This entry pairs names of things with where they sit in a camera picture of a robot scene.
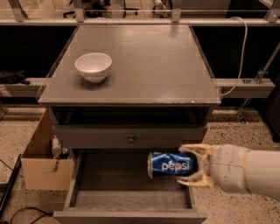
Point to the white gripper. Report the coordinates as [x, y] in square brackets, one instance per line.
[228, 168]

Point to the blue pepsi can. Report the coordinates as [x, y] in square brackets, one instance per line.
[161, 165]

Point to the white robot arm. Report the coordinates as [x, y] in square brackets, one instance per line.
[262, 172]

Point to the round metal drawer knob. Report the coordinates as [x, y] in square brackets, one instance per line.
[131, 139]

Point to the open middle drawer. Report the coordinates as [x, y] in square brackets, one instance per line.
[112, 186]

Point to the grey wooden drawer cabinet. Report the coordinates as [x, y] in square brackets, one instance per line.
[158, 79]

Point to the closed top drawer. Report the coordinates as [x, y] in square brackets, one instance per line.
[111, 137]

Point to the white ceramic bowl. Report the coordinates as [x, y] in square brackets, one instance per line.
[94, 67]

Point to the white bottle in box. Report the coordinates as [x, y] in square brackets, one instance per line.
[56, 147]

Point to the cardboard box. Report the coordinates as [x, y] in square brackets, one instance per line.
[42, 170]

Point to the black bar on floor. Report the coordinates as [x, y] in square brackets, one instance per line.
[6, 188]

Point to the black object on ledge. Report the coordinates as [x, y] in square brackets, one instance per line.
[7, 77]

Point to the metal railing beam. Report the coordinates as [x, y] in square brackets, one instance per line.
[123, 21]

